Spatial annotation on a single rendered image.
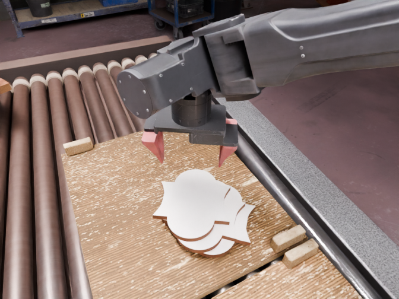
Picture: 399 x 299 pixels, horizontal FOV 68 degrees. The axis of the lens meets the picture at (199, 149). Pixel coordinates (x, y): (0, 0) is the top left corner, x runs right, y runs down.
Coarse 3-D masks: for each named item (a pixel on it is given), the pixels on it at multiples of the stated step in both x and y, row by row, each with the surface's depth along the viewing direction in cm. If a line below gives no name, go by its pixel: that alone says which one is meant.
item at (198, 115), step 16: (208, 96) 39; (160, 112) 44; (176, 112) 40; (192, 112) 39; (208, 112) 41; (224, 112) 44; (160, 128) 41; (176, 128) 41; (192, 128) 41; (208, 128) 41; (224, 128) 41
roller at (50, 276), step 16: (32, 80) 93; (32, 96) 87; (32, 112) 82; (48, 112) 84; (32, 128) 77; (48, 128) 77; (48, 144) 72; (48, 160) 67; (48, 176) 63; (48, 192) 60; (48, 208) 57; (48, 224) 54; (48, 240) 51; (48, 256) 49; (48, 272) 47; (64, 272) 49; (48, 288) 45; (64, 288) 47
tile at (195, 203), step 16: (192, 176) 54; (208, 176) 54; (176, 192) 52; (192, 192) 52; (208, 192) 52; (224, 192) 52; (160, 208) 49; (176, 208) 49; (192, 208) 49; (208, 208) 49; (176, 224) 47; (192, 224) 47; (208, 224) 47; (224, 224) 48; (192, 240) 46
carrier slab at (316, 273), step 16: (320, 256) 47; (272, 272) 46; (288, 272) 46; (304, 272) 46; (320, 272) 46; (336, 272) 46; (240, 288) 44; (256, 288) 44; (272, 288) 44; (288, 288) 44; (304, 288) 44; (320, 288) 44; (336, 288) 44; (352, 288) 44
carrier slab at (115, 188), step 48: (96, 144) 68; (192, 144) 68; (96, 192) 57; (144, 192) 57; (240, 192) 57; (96, 240) 50; (144, 240) 50; (96, 288) 44; (144, 288) 44; (192, 288) 44
